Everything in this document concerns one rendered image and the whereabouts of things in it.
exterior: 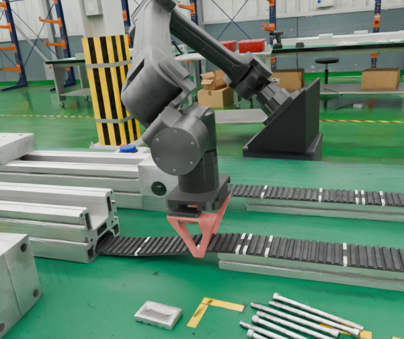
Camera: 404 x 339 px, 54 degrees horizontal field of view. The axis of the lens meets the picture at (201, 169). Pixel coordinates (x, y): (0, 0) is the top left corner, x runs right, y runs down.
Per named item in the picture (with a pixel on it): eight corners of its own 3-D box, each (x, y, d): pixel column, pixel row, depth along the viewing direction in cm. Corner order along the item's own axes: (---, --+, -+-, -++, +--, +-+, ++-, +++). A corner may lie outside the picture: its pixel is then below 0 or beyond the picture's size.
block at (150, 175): (206, 188, 85) (202, 146, 82) (185, 214, 74) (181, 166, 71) (167, 185, 88) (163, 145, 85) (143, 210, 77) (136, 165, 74)
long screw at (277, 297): (272, 301, 49) (272, 295, 49) (275, 297, 50) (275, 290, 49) (361, 335, 43) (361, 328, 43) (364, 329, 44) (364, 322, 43)
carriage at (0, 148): (39, 160, 95) (33, 132, 92) (5, 177, 85) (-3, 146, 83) (-12, 158, 100) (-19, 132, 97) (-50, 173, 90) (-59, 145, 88)
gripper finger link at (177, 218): (171, 262, 55) (163, 202, 52) (188, 237, 62) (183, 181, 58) (217, 268, 53) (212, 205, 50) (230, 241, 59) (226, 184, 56)
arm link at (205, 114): (217, 99, 53) (177, 101, 54) (207, 109, 47) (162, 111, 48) (220, 148, 56) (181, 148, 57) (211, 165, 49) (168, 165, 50)
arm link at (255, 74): (277, 85, 114) (263, 98, 116) (252, 60, 115) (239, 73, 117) (272, 86, 106) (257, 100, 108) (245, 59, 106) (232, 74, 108)
